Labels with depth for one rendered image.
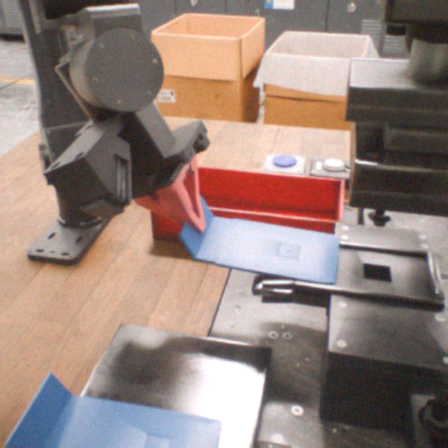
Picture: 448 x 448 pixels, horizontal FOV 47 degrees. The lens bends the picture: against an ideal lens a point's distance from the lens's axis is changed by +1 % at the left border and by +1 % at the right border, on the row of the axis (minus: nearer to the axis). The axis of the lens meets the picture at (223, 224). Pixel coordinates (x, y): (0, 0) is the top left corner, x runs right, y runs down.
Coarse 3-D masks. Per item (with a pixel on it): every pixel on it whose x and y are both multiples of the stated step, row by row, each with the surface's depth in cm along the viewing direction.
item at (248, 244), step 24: (192, 240) 50; (216, 240) 52; (240, 240) 52; (264, 240) 52; (288, 240) 52; (312, 240) 52; (336, 240) 52; (240, 264) 49; (264, 264) 49; (288, 264) 49; (312, 264) 49; (336, 264) 49
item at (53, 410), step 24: (48, 384) 43; (48, 408) 42; (72, 408) 44; (96, 408) 44; (120, 408) 44; (144, 408) 44; (24, 432) 40; (48, 432) 41; (72, 432) 42; (96, 432) 42; (120, 432) 42; (144, 432) 42; (168, 432) 42; (192, 432) 42; (216, 432) 42
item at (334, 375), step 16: (368, 272) 52; (336, 368) 42; (352, 368) 41; (368, 368) 41; (336, 384) 43; (352, 384) 42; (368, 384) 42; (384, 384) 42; (400, 384) 41; (320, 400) 45; (336, 400) 44; (352, 400) 43; (368, 400) 43; (384, 400) 43; (400, 400) 42; (320, 416) 45; (336, 416) 45; (352, 416) 44; (368, 416) 44; (384, 416) 44; (400, 416) 43; (400, 432) 44
